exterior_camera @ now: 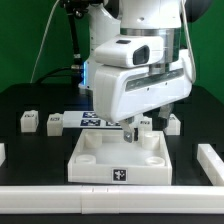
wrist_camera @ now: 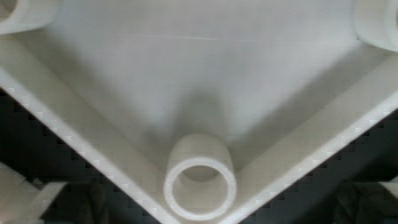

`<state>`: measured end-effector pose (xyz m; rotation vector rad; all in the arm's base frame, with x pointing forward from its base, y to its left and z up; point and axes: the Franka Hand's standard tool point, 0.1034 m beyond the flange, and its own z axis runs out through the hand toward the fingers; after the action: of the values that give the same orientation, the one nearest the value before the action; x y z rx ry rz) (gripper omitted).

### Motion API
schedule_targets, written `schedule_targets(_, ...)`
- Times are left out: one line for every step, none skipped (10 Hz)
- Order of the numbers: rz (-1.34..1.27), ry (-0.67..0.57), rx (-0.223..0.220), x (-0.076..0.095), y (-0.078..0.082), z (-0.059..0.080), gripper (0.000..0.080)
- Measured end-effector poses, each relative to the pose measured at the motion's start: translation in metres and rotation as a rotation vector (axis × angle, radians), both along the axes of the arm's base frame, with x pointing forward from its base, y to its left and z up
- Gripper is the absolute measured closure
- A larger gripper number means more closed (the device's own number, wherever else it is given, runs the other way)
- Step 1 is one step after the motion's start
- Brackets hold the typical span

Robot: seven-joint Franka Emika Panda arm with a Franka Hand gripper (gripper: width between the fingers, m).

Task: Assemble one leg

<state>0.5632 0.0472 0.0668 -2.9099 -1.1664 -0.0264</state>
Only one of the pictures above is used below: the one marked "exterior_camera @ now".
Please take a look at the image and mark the white fence rail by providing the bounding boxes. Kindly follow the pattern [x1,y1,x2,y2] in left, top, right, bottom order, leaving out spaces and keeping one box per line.
[0,143,6,166]
[0,186,224,214]
[197,144,224,187]

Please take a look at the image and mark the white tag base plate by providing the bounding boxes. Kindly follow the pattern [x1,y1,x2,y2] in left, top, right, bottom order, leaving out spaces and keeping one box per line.
[63,111,119,128]

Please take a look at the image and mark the white right fence rail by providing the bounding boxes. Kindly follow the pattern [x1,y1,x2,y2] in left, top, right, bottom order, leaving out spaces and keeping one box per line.
[197,144,224,187]

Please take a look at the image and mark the white left fence rail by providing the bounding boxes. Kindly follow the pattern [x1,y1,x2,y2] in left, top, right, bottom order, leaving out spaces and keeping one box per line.
[0,143,6,166]

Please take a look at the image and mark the black cable bundle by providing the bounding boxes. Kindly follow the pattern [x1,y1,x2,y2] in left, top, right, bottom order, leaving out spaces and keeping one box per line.
[34,0,88,84]

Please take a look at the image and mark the white square table top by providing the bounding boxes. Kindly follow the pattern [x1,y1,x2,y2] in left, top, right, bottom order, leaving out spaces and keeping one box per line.
[68,129,172,186]

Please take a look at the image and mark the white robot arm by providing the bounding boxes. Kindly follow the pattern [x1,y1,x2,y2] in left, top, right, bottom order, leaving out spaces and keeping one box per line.
[79,0,213,142]

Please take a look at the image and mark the white front fence rail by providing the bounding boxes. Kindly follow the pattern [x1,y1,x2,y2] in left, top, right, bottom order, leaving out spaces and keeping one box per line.
[0,186,224,214]

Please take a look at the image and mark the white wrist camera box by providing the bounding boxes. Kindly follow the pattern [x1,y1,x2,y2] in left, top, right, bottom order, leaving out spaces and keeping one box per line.
[94,35,164,68]

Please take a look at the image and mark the white thin cable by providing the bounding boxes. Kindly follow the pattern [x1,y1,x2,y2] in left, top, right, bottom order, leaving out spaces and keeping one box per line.
[29,0,61,84]

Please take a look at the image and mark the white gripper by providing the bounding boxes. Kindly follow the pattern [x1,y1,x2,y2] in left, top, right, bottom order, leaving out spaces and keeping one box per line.
[93,49,192,143]

